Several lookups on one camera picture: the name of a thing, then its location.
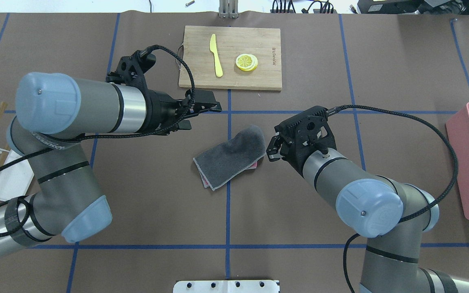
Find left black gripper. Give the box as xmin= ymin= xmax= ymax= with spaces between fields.
xmin=145 ymin=90 xmax=223 ymax=136

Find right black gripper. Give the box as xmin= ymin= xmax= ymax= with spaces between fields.
xmin=266 ymin=132 xmax=337 ymax=176

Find grey and pink cloth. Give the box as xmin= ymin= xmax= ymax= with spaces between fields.
xmin=193 ymin=125 xmax=266 ymax=191

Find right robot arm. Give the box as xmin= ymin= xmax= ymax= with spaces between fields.
xmin=267 ymin=132 xmax=469 ymax=293

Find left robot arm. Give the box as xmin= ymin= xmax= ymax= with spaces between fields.
xmin=0 ymin=72 xmax=222 ymax=258

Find yellow plastic knife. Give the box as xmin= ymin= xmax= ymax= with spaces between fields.
xmin=209 ymin=34 xmax=224 ymax=78

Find yellow lemon slices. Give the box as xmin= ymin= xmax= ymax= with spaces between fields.
xmin=235 ymin=53 xmax=259 ymax=72

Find bamboo cutting board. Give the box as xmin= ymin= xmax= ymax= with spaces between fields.
xmin=182 ymin=26 xmax=283 ymax=91

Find white mounting plate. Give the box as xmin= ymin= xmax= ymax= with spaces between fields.
xmin=173 ymin=280 xmax=281 ymax=293

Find white rectangular tray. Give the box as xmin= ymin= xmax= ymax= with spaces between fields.
xmin=0 ymin=161 xmax=34 ymax=201

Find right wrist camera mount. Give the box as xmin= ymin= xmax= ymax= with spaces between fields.
xmin=274 ymin=106 xmax=333 ymax=149

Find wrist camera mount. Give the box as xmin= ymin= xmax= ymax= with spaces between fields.
xmin=105 ymin=50 xmax=156 ymax=90
xmin=274 ymin=106 xmax=333 ymax=149

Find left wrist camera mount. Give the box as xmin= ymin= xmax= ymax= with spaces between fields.
xmin=105 ymin=50 xmax=156 ymax=90

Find aluminium frame post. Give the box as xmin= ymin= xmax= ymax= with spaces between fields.
xmin=218 ymin=0 xmax=239 ymax=19

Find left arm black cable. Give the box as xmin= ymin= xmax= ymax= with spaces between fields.
xmin=0 ymin=45 xmax=196 ymax=238

